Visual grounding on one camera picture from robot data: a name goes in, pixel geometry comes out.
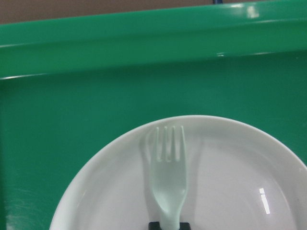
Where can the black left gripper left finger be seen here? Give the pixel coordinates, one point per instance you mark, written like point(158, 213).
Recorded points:
point(154, 226)

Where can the pale green plastic fork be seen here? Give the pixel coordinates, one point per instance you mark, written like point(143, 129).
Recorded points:
point(168, 176)

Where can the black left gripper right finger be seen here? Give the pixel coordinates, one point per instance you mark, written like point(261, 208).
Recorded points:
point(184, 226)

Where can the white round plate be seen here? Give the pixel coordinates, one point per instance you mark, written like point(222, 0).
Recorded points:
point(240, 178)

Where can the green plastic tray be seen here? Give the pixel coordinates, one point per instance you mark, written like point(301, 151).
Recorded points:
point(70, 86)

